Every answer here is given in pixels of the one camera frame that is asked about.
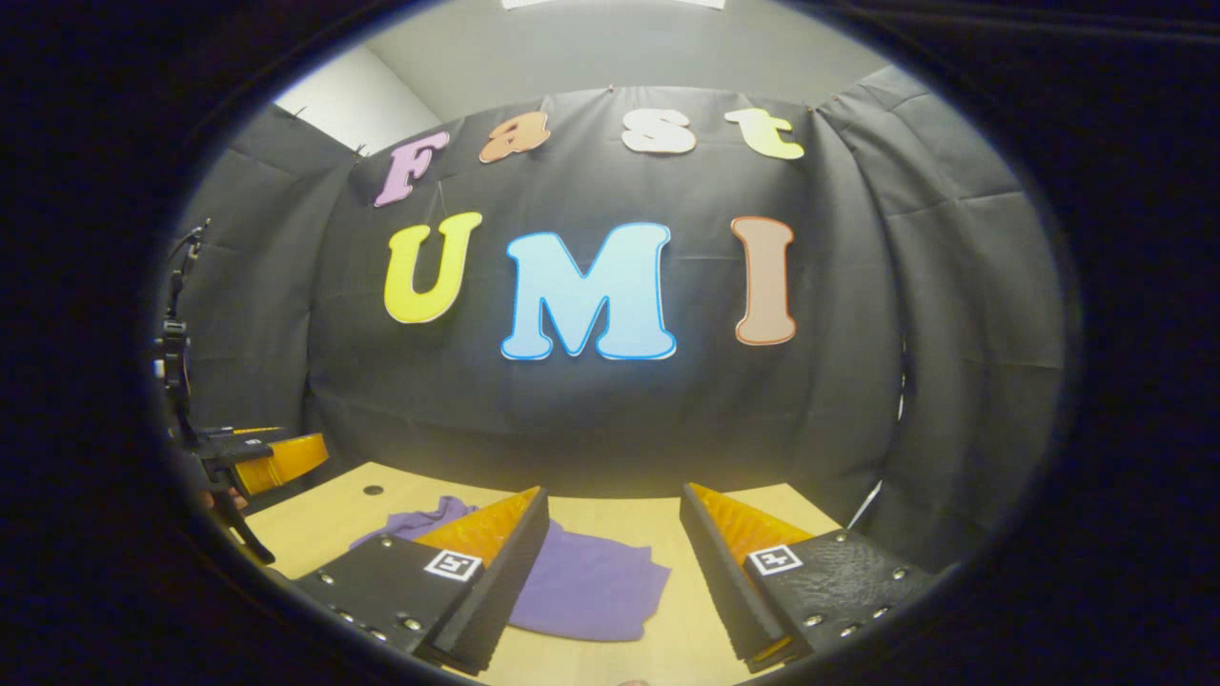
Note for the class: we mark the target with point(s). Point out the purple button-up shirt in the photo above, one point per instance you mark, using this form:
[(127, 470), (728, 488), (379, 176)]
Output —
[(591, 581)]

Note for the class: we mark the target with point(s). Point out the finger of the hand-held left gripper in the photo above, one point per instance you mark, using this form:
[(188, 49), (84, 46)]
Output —
[(286, 462)]

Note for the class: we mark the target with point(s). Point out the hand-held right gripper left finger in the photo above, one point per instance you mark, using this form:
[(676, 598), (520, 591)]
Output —
[(496, 591)]

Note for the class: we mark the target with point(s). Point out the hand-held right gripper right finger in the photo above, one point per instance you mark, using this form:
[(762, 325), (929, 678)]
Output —
[(729, 581)]

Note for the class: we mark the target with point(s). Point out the black backdrop cloth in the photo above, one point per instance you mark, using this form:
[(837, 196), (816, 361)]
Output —
[(610, 410)]

